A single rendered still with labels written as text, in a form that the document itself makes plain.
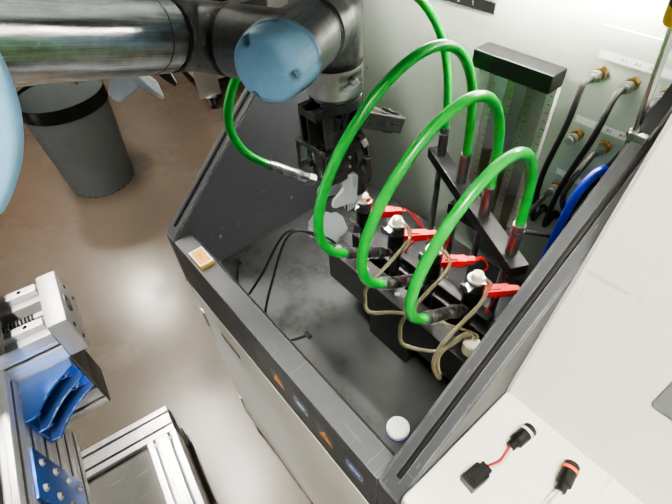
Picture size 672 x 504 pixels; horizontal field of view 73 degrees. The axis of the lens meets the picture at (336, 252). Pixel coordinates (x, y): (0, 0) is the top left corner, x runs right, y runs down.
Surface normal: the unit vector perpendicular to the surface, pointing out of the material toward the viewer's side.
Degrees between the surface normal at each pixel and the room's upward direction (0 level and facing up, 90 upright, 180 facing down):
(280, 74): 90
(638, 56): 90
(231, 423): 0
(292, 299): 0
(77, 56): 109
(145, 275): 0
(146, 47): 94
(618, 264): 76
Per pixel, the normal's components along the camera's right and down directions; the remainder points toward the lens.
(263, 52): -0.41, 0.68
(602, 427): -0.76, 0.31
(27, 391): -0.05, -0.69
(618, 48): -0.77, 0.49
